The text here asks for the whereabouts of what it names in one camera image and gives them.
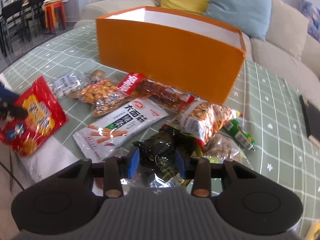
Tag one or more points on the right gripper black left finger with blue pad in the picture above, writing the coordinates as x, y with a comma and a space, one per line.
106, 175

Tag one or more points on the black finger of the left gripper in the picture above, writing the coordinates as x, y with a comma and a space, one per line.
8, 108

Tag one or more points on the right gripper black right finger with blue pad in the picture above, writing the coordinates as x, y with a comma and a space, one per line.
202, 171

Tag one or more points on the clear brown seed bag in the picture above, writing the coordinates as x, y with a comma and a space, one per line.
220, 148

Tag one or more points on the red cracker snack bag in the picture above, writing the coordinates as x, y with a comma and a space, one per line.
44, 117

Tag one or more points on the dark green snack packet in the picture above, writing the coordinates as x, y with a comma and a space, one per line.
157, 154

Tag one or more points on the white spicy strip packet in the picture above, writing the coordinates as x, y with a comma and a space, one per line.
100, 139

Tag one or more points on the orange peanut snack bag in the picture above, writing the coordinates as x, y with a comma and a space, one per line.
203, 119

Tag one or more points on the small green candy packet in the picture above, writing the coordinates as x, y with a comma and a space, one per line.
236, 131

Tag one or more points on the small white candy packet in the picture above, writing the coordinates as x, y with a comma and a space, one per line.
68, 84

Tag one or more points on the black dining chairs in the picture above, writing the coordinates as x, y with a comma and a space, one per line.
17, 18

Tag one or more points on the clear orange nut bag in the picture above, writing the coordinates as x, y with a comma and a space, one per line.
104, 96

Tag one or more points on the red dried meat packet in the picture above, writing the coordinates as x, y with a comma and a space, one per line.
137, 85

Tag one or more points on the green checkered tablecloth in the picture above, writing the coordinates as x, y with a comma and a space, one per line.
271, 109

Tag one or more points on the red and yellow stools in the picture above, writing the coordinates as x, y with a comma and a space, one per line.
54, 14

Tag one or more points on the orange cardboard box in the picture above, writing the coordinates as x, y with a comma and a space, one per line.
190, 52

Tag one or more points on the black notebook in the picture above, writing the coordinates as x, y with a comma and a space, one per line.
312, 120

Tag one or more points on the beige fabric sofa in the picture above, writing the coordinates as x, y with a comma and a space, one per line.
302, 74

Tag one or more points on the beige back cushion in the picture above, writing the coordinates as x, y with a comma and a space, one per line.
287, 29

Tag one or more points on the light blue cushion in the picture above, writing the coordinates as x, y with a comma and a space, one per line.
251, 16

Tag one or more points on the blue patterned cushion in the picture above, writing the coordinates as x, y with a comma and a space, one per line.
311, 12

